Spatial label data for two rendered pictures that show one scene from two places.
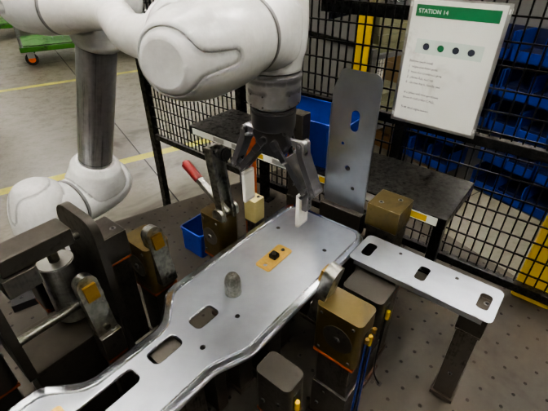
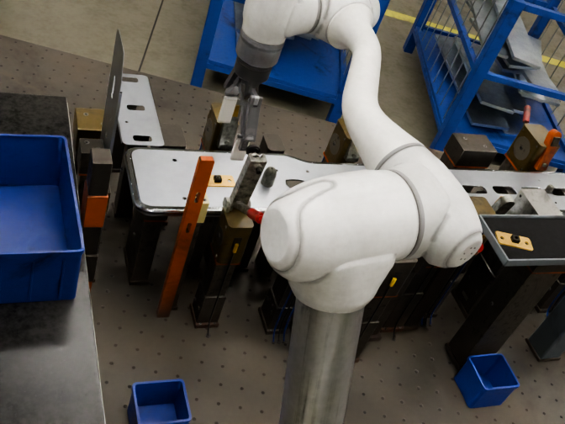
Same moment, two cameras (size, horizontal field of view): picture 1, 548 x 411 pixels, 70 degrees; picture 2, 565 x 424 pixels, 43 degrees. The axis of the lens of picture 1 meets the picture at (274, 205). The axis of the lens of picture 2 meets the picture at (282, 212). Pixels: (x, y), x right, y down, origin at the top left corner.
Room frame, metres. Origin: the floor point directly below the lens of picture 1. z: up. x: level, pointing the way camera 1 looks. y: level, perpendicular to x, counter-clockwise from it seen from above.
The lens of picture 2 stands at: (1.78, 0.60, 2.08)
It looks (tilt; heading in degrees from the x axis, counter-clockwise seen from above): 40 degrees down; 200
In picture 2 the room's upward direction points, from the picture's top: 22 degrees clockwise
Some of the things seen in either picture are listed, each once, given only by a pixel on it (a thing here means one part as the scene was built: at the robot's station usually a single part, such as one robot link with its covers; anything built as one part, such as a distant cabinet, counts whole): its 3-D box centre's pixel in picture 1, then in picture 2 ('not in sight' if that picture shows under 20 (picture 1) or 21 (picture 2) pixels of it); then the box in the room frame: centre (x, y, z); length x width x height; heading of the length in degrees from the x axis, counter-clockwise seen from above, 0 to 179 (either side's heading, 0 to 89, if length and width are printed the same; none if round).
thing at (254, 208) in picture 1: (255, 255); (183, 255); (0.77, 0.05, 0.88); 0.04 x 0.04 x 0.37; 51
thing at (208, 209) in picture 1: (219, 265); (220, 275); (0.74, 0.14, 0.87); 0.10 x 0.07 x 0.35; 51
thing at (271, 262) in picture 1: (274, 255); (217, 179); (0.63, 0.00, 1.01); 0.08 x 0.04 x 0.01; 142
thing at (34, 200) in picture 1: (43, 214); not in sight; (0.96, 0.69, 0.88); 0.18 x 0.16 x 0.22; 152
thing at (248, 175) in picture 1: (248, 184); (240, 147); (0.67, 0.05, 1.16); 0.03 x 0.01 x 0.07; 141
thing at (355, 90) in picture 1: (349, 145); (111, 112); (0.83, -0.18, 1.17); 0.12 x 0.01 x 0.34; 51
